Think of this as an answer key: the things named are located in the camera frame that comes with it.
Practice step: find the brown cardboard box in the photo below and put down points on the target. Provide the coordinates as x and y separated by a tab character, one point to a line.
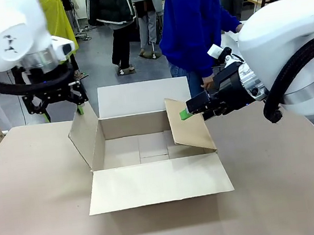
159	180

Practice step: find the person's left hand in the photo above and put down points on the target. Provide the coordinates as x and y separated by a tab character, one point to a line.
239	27

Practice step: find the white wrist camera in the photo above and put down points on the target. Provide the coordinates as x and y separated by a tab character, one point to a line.
64	48
215	51

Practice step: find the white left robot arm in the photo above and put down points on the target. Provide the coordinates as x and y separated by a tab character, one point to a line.
5	27

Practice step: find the person's left forearm blue sleeve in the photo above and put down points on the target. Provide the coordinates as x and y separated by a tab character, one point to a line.
231	23

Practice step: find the person's right forearm blue sleeve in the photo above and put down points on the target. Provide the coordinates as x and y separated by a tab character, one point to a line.
205	65

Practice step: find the person in dark striped jacket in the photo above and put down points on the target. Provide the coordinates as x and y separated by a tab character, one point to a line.
112	11

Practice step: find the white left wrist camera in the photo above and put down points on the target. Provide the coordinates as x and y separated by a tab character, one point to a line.
64	48

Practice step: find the wooden background table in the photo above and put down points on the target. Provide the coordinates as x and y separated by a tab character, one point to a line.
253	0

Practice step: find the person in blue jacket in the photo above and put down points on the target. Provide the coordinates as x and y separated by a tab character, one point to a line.
188	24

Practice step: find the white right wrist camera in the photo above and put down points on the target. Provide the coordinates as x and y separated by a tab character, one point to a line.
215	51

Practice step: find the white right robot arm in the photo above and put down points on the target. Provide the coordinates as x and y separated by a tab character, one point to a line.
284	36

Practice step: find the person's right hand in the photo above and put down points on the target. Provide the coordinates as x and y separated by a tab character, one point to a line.
208	82

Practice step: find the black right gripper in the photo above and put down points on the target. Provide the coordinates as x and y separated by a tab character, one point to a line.
229	88

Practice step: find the person in yellow apron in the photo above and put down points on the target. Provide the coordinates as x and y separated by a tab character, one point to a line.
57	18

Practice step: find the person in gray clothes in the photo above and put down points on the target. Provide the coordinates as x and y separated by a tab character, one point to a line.
147	12

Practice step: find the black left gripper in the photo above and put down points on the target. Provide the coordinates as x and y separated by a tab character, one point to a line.
54	97

